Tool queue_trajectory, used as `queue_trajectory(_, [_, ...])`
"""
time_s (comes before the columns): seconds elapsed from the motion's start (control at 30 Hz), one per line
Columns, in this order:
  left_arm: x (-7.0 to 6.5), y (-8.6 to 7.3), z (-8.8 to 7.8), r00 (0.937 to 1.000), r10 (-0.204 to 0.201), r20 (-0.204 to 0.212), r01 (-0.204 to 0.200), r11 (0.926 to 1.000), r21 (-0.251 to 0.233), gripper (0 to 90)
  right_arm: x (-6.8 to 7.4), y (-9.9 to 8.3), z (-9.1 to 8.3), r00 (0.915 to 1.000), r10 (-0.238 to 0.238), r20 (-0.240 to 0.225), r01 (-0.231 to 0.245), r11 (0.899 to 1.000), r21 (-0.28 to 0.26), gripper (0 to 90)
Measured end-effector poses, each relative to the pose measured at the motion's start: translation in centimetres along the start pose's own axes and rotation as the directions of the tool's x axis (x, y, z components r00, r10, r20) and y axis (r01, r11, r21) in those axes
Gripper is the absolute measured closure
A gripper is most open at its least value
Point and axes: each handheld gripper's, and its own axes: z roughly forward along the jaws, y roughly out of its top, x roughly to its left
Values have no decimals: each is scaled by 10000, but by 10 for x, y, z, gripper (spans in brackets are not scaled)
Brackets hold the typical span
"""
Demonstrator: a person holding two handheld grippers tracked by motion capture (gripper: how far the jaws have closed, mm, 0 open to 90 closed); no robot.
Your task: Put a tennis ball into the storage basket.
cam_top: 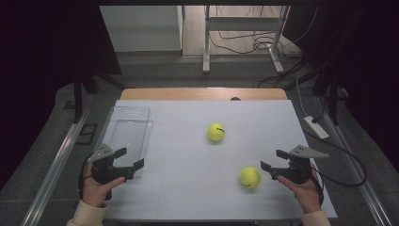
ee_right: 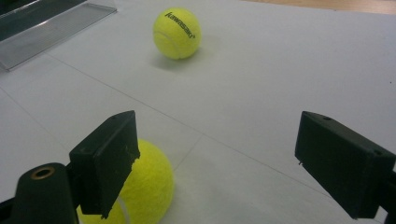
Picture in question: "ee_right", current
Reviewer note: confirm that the clear plastic tray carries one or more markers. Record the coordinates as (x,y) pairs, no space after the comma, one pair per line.
(46,34)

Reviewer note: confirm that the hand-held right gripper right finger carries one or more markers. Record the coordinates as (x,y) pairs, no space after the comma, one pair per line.
(342,165)

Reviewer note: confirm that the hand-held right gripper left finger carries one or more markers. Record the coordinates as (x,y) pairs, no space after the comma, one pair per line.
(102,161)

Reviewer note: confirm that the yellow tennis ball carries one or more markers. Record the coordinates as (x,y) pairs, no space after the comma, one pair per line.
(176,33)
(149,186)

